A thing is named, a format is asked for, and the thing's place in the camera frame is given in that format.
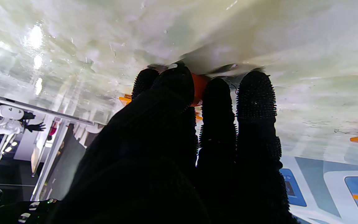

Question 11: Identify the white robot with black hand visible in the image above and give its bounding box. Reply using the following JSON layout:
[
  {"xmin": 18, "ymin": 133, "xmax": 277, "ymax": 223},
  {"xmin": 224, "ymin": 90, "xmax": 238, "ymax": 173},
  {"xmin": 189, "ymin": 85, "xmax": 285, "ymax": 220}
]
[{"xmin": 0, "ymin": 103, "xmax": 46, "ymax": 135}]

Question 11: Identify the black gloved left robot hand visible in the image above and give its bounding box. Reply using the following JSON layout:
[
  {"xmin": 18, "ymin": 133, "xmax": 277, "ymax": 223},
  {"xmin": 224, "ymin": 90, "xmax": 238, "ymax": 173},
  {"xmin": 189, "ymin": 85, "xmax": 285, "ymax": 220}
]
[{"xmin": 48, "ymin": 65, "xmax": 298, "ymax": 224}]

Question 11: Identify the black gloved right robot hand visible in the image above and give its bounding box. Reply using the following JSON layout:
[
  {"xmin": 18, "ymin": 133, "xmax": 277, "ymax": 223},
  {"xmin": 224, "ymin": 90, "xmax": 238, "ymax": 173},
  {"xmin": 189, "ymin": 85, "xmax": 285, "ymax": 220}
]
[{"xmin": 0, "ymin": 198, "xmax": 60, "ymax": 224}]

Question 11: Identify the orange screw cap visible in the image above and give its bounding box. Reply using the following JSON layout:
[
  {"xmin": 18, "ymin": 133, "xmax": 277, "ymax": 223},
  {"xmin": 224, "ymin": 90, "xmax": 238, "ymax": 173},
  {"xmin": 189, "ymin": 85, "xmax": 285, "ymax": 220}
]
[{"xmin": 191, "ymin": 73, "xmax": 211, "ymax": 108}]

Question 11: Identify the printed side panel on frame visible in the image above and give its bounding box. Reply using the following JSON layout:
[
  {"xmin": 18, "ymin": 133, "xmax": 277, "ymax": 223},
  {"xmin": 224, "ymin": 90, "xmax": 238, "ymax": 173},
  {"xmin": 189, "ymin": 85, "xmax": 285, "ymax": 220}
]
[{"xmin": 30, "ymin": 117, "xmax": 105, "ymax": 203}]

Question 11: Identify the printed laboratory backdrop poster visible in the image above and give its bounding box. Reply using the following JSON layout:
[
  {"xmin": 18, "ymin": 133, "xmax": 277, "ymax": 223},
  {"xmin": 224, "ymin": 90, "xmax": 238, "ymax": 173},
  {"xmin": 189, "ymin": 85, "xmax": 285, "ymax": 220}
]
[{"xmin": 278, "ymin": 156, "xmax": 358, "ymax": 224}]

